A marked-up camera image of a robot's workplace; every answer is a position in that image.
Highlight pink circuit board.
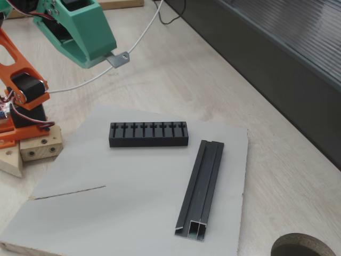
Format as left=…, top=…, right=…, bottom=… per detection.
left=0, top=100, right=13, bottom=125

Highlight black slotted holder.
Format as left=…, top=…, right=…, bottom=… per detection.
left=108, top=121, right=190, bottom=148

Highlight grey painted board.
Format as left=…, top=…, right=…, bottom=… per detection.
left=0, top=104, right=249, bottom=256

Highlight dark aluminium profile bar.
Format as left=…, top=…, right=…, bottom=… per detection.
left=174, top=140, right=225, bottom=243

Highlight small metal bracket plate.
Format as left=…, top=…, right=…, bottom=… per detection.
left=105, top=51, right=131, bottom=69

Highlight black cable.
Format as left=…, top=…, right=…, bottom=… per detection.
left=153, top=0, right=186, bottom=25

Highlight white cable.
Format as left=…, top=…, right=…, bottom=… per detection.
left=48, top=0, right=165, bottom=94

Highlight wooden wedge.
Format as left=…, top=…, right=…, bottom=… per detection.
left=0, top=142, right=24, bottom=179

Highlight wooden block with screws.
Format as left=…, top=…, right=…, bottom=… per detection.
left=20, top=124, right=63, bottom=163

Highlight round table cable hole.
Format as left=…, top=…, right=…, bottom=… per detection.
left=270, top=233, right=338, bottom=256

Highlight base servo wire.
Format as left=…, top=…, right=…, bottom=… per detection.
left=10, top=103, right=56, bottom=131

